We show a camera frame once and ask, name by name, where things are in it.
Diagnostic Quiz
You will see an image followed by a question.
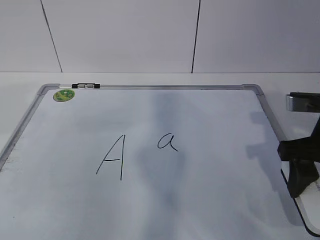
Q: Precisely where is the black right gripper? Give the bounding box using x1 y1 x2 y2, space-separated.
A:
277 119 320 198

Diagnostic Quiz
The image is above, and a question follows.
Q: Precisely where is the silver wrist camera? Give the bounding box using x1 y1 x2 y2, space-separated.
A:
286 92 320 113

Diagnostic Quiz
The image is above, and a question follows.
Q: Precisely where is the white whiteboard eraser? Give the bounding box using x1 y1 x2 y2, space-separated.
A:
280 168 320 238

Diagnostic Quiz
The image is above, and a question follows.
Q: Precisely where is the whiteboard with aluminium frame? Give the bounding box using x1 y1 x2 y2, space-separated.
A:
0 88 311 240

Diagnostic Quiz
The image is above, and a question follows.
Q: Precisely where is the round green sticker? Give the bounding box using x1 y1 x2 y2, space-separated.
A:
53 89 75 103

